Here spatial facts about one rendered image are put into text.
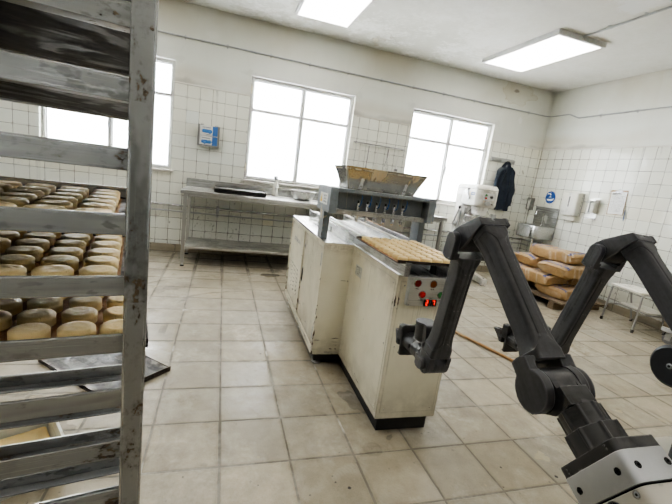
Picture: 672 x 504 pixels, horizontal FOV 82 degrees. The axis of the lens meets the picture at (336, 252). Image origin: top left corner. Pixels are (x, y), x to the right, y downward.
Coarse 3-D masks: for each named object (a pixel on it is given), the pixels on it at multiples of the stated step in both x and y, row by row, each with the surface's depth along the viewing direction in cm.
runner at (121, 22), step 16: (16, 0) 45; (32, 0) 44; (48, 0) 45; (64, 0) 46; (80, 0) 46; (96, 0) 47; (112, 0) 48; (64, 16) 48; (80, 16) 47; (96, 16) 47; (112, 16) 48; (128, 16) 49; (128, 32) 51
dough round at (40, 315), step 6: (24, 312) 61; (30, 312) 61; (36, 312) 61; (42, 312) 62; (48, 312) 62; (54, 312) 62; (18, 318) 59; (24, 318) 59; (30, 318) 59; (36, 318) 59; (42, 318) 60; (48, 318) 60; (54, 318) 62; (18, 324) 59; (48, 324) 61; (54, 324) 62
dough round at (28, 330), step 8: (16, 328) 55; (24, 328) 56; (32, 328) 56; (40, 328) 56; (48, 328) 57; (8, 336) 54; (16, 336) 54; (24, 336) 54; (32, 336) 54; (40, 336) 55; (48, 336) 56
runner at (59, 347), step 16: (80, 336) 55; (96, 336) 56; (112, 336) 57; (0, 352) 51; (16, 352) 52; (32, 352) 52; (48, 352) 53; (64, 352) 54; (80, 352) 55; (96, 352) 56; (112, 352) 57
